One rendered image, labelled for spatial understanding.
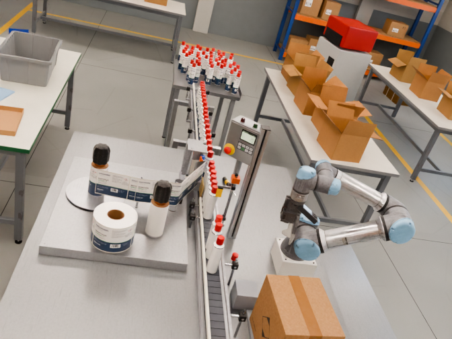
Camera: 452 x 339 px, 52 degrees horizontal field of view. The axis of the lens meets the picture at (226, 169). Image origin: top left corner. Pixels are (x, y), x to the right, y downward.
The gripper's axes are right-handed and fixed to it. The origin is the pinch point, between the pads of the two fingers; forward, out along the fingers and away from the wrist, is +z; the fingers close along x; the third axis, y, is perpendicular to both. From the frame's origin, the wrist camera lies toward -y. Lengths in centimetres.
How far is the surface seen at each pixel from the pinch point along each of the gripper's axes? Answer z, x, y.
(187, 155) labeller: -1, -57, 60
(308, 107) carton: 13, -254, -26
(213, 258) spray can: 14.3, 11.4, 32.2
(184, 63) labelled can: -3, -243, 99
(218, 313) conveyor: 25.2, 33.2, 24.9
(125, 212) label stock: 7, 3, 77
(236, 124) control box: -37, -27, 37
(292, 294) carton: 2.3, 37.2, -1.2
